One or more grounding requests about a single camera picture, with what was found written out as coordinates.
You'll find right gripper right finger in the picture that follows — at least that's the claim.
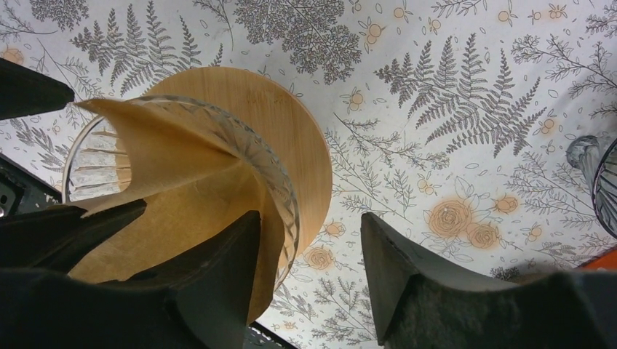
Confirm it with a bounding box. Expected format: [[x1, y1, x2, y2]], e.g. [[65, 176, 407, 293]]
[[361, 212, 616, 348]]

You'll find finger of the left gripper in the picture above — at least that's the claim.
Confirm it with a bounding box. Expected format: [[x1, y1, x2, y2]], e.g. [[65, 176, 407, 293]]
[[1, 59, 75, 120], [1, 199, 147, 273]]

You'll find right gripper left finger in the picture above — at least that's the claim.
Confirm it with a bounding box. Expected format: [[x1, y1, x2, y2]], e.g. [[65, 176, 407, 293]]
[[1, 211, 260, 348]]

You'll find clear glass dripper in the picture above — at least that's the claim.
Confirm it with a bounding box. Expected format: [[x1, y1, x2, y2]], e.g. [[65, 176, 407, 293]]
[[62, 95, 300, 287]]

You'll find brown paper coffee filter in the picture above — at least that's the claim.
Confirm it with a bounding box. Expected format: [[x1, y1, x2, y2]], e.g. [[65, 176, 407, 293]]
[[70, 105, 284, 321]]

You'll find orange coffee filter box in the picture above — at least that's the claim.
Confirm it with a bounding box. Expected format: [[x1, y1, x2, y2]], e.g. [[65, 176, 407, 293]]
[[578, 248, 617, 270]]

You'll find light wooden ring holder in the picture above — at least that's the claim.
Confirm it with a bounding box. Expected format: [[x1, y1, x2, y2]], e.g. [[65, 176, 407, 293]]
[[146, 67, 333, 253]]

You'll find grey ribbed glass dripper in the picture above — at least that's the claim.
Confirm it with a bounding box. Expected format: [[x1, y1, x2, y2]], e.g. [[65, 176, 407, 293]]
[[566, 135, 616, 237]]

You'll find floral patterned table mat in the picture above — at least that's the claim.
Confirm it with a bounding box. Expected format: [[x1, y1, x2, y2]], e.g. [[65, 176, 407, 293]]
[[1, 1, 616, 348]]

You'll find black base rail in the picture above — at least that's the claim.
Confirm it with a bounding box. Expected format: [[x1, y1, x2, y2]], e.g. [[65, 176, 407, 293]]
[[1, 154, 62, 218]]

